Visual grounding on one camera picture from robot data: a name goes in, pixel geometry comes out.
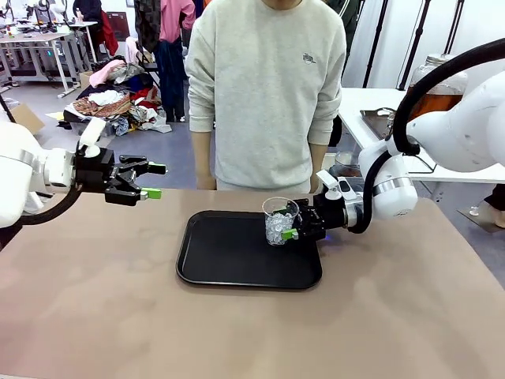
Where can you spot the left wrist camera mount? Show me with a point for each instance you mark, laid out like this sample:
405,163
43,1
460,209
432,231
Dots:
92,134

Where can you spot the background person in dark clothes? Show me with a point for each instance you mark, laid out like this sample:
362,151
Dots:
88,8

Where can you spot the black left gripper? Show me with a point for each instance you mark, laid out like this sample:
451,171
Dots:
94,171

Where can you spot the short clear iced cup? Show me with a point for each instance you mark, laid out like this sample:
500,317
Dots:
276,225

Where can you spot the pile of mixed clothes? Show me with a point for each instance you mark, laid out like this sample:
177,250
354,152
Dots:
118,102

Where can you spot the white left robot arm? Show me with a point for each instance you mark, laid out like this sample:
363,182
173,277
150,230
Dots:
12,177

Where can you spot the person's left forearm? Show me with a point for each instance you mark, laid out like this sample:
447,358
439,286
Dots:
323,130

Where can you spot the red garment on chair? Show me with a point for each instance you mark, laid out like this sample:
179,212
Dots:
109,35

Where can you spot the person's right hand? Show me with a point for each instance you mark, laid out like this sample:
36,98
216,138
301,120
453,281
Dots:
206,183

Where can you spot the person's left hand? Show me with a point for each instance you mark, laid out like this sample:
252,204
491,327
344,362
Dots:
315,184

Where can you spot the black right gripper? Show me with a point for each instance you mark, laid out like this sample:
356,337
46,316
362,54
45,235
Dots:
321,217

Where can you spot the white background desk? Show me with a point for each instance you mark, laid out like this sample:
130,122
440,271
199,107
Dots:
84,24

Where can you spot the dark patterned hanging garment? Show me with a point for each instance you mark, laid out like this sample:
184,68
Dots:
147,23

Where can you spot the black plastic serving tray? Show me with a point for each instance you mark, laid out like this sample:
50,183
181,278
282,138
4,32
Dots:
236,260

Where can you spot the grey-framed white desk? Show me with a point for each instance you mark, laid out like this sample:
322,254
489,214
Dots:
35,39

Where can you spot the dark metal tray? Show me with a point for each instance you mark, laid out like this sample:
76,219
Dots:
375,120

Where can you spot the flat brown cardboard box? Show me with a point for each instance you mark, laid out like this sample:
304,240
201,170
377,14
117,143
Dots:
25,118

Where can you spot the dark blue hanging trousers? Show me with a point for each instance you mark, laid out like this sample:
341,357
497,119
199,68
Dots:
170,83

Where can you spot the black light stand pole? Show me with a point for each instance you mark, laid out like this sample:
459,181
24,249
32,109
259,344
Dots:
377,39
453,25
415,39

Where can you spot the small brown cardboard box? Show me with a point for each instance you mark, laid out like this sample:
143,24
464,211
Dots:
84,79

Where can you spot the glass tea drink dispenser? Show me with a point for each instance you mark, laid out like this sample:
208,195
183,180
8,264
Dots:
446,85

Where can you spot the person in dark striped jacket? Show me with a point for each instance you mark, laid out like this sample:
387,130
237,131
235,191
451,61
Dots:
351,19

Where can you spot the pink hanging garment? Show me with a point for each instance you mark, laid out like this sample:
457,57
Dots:
175,19

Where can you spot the person in grey sweatshirt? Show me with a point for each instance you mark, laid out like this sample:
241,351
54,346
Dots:
268,98

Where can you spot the person's right forearm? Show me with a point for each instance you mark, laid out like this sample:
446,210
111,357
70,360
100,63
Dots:
202,134

